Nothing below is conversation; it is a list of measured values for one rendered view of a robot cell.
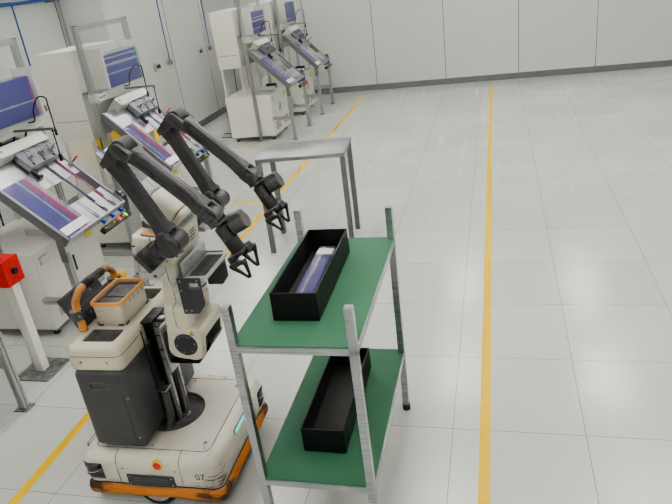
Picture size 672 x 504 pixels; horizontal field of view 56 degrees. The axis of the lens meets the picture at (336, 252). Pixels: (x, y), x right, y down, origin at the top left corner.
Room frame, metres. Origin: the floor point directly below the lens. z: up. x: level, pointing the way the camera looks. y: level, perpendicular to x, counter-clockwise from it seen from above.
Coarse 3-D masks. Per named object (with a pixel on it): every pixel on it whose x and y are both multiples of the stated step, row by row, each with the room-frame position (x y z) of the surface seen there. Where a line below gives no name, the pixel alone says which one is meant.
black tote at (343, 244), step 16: (304, 240) 2.44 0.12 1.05; (320, 240) 2.52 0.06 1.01; (336, 240) 2.50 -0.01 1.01; (304, 256) 2.41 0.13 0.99; (336, 256) 2.27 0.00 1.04; (288, 272) 2.19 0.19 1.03; (304, 272) 2.32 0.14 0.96; (336, 272) 2.24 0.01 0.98; (272, 288) 2.02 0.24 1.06; (288, 288) 2.17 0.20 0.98; (320, 288) 2.00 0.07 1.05; (272, 304) 1.98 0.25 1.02; (288, 304) 1.97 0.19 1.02; (304, 304) 1.95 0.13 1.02; (320, 304) 1.97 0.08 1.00; (288, 320) 1.97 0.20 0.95; (304, 320) 1.95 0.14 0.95
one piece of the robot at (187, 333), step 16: (192, 224) 2.44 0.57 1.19; (144, 240) 2.26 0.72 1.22; (192, 240) 2.43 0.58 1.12; (176, 272) 2.30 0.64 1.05; (176, 304) 2.31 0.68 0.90; (208, 304) 2.45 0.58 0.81; (176, 320) 2.28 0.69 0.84; (192, 320) 2.29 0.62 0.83; (208, 320) 2.34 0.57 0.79; (176, 336) 2.29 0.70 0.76; (192, 336) 2.27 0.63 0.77; (176, 352) 2.29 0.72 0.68; (192, 352) 2.27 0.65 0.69
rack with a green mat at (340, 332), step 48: (384, 240) 2.57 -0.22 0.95; (336, 288) 2.17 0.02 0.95; (240, 336) 1.91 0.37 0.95; (288, 336) 1.86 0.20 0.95; (336, 336) 1.82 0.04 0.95; (240, 384) 1.85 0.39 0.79; (384, 384) 2.33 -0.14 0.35; (288, 432) 2.10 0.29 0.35; (384, 432) 2.02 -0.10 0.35; (288, 480) 1.82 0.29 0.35; (336, 480) 1.79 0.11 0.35
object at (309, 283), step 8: (320, 248) 2.47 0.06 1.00; (328, 248) 2.46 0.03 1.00; (320, 256) 2.39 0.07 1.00; (328, 256) 2.37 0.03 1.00; (312, 264) 2.32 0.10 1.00; (320, 264) 2.31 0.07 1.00; (312, 272) 2.25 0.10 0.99; (320, 272) 2.23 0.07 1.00; (304, 280) 2.18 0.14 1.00; (312, 280) 2.17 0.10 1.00; (304, 288) 2.12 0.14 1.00; (312, 288) 2.11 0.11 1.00
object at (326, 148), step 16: (272, 144) 5.17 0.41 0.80; (288, 144) 5.10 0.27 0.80; (304, 144) 5.03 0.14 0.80; (320, 144) 4.96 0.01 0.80; (336, 144) 4.90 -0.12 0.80; (256, 160) 4.76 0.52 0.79; (272, 160) 4.74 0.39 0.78; (288, 160) 4.71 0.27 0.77; (352, 160) 5.04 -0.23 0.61; (352, 176) 5.04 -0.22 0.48; (352, 192) 5.04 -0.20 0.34; (352, 224) 4.63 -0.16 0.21; (272, 240) 4.76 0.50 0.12
